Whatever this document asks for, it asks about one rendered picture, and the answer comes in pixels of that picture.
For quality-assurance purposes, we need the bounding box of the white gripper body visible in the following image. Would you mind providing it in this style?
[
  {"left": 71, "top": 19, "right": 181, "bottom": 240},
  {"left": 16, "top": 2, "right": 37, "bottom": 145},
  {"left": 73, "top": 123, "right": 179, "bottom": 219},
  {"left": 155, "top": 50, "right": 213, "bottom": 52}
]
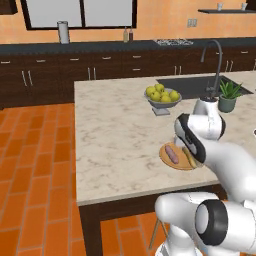
[{"left": 194, "top": 97, "right": 220, "bottom": 116}]

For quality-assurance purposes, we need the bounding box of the grey fruit bowl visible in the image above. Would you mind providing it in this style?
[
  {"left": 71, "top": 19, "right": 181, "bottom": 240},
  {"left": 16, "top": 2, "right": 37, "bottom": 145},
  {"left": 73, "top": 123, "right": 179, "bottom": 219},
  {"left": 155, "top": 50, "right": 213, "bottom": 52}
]
[{"left": 143, "top": 87, "right": 183, "bottom": 117}]

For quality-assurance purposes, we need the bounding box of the pink sausage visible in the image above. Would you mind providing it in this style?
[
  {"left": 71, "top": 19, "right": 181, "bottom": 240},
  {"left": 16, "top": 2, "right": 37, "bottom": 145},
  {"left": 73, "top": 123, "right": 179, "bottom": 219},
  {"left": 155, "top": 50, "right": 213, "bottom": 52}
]
[{"left": 165, "top": 144, "right": 181, "bottom": 165}]

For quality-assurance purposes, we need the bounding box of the potted green plant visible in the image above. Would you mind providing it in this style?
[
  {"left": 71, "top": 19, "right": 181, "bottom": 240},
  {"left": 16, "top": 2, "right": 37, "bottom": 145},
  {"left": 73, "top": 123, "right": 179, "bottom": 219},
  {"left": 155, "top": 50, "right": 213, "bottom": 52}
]
[{"left": 218, "top": 79, "right": 244, "bottom": 114}]

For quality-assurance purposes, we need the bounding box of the dark sink basin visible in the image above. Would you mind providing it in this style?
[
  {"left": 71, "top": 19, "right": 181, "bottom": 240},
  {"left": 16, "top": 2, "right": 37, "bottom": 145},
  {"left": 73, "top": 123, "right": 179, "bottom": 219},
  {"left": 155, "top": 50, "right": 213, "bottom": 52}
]
[{"left": 156, "top": 75, "right": 255, "bottom": 101}]

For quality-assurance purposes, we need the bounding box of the black curved tap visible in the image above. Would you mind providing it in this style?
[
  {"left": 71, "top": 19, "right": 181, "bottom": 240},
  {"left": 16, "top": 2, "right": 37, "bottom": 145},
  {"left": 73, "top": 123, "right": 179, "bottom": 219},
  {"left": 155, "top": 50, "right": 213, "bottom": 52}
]
[{"left": 200, "top": 39, "right": 224, "bottom": 101}]

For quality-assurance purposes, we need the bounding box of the marble-topped kitchen island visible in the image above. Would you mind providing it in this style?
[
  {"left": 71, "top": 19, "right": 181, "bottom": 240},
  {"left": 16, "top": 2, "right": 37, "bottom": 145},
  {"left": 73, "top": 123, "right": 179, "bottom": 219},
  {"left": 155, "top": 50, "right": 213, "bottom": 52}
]
[{"left": 73, "top": 69, "right": 256, "bottom": 256}]

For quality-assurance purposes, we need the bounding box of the wooden stool leg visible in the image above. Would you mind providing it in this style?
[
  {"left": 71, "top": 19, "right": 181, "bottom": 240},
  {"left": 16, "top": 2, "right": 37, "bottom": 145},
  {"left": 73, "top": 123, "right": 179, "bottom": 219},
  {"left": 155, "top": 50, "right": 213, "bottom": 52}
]
[{"left": 147, "top": 218, "right": 170, "bottom": 251}]

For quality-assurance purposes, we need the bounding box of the dark wood cupboard run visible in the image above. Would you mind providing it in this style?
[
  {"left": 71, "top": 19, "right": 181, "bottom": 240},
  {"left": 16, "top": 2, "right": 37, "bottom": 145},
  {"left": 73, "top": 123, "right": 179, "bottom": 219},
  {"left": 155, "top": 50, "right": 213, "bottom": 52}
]
[{"left": 0, "top": 37, "right": 256, "bottom": 110}]

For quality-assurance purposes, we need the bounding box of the black-framed window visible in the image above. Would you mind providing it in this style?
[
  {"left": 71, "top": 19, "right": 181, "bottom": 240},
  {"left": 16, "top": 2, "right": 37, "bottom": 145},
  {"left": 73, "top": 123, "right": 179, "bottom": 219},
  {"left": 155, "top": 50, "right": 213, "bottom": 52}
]
[{"left": 20, "top": 0, "right": 139, "bottom": 31}]

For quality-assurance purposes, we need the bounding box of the dark wall shelf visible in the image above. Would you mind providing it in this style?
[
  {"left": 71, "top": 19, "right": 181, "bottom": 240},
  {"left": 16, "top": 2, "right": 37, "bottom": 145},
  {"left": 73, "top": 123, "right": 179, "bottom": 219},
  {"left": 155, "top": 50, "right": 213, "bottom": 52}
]
[{"left": 197, "top": 8, "right": 256, "bottom": 15}]

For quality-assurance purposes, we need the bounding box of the dark wall cupboard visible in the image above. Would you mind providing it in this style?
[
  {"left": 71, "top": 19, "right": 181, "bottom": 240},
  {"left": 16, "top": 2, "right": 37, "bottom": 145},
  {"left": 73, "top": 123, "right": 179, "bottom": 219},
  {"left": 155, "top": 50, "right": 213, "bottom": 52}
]
[{"left": 0, "top": 0, "right": 19, "bottom": 16}]

